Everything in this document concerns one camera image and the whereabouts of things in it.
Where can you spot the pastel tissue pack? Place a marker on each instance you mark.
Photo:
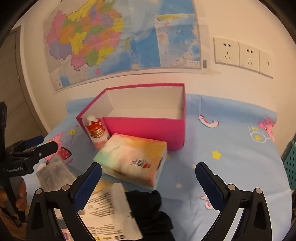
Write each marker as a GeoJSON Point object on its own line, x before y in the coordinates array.
{"type": "Point", "coordinates": [129, 155]}

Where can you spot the blue cartoon printed bedsheet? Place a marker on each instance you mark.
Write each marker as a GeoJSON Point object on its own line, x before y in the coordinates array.
{"type": "Point", "coordinates": [231, 162]}

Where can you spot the teal plastic basket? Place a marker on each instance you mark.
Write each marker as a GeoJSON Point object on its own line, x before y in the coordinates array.
{"type": "Point", "coordinates": [290, 166]}

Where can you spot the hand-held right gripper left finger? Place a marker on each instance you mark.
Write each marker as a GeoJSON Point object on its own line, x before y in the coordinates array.
{"type": "Point", "coordinates": [89, 185]}

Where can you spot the white wall socket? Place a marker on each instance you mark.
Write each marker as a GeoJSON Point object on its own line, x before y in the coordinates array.
{"type": "Point", "coordinates": [226, 52]}
{"type": "Point", "coordinates": [249, 57]}
{"type": "Point", "coordinates": [266, 64]}

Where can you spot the grey door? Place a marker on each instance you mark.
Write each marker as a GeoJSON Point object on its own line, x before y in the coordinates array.
{"type": "Point", "coordinates": [13, 81]}

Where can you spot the person's left hand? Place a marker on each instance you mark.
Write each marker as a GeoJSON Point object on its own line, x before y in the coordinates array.
{"type": "Point", "coordinates": [21, 191]}

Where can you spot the black cloth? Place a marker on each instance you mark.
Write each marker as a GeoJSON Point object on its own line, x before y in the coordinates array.
{"type": "Point", "coordinates": [148, 208]}

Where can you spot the colourful wall map poster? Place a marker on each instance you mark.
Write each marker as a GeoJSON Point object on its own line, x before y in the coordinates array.
{"type": "Point", "coordinates": [104, 34]}

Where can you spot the white bottle with red label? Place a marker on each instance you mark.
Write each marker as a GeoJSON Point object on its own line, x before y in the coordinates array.
{"type": "Point", "coordinates": [96, 132]}

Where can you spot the white printed packet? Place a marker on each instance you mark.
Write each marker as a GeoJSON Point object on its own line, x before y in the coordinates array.
{"type": "Point", "coordinates": [108, 215]}

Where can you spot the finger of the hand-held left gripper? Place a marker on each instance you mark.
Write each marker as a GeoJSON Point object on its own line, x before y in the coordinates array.
{"type": "Point", "coordinates": [34, 140]}
{"type": "Point", "coordinates": [46, 149]}

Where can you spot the grey white packet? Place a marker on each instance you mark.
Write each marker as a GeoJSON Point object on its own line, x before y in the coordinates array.
{"type": "Point", "coordinates": [54, 176]}

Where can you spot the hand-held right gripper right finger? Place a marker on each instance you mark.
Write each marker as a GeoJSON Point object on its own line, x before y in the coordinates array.
{"type": "Point", "coordinates": [209, 185]}

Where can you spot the pink cardboard box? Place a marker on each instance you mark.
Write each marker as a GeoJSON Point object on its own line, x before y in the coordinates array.
{"type": "Point", "coordinates": [143, 129]}

